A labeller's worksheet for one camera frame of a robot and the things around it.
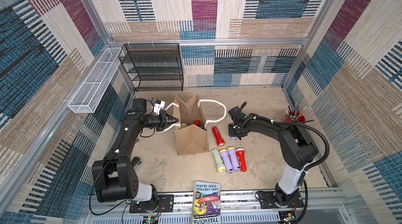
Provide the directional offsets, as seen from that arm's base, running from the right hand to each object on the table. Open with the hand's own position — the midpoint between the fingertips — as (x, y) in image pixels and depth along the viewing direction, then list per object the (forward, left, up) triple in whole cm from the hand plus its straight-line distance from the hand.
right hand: (235, 134), depth 95 cm
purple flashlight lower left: (-13, +8, +3) cm, 16 cm away
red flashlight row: (-13, -1, +2) cm, 14 cm away
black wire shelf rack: (+42, +54, +19) cm, 71 cm away
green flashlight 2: (-20, +11, +2) cm, 23 cm away
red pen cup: (+7, -34, +8) cm, 36 cm away
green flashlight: (+2, +31, +8) cm, 32 cm away
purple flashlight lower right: (-15, +3, +1) cm, 15 cm away
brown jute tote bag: (-10, +26, +14) cm, 31 cm away
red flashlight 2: (+8, +23, +2) cm, 24 cm away
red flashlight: (-5, +10, +2) cm, 11 cm away
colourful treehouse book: (-37, +18, +2) cm, 41 cm away
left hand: (-3, +32, +20) cm, 38 cm away
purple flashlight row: (-4, +2, +2) cm, 4 cm away
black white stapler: (-18, +54, +4) cm, 57 cm away
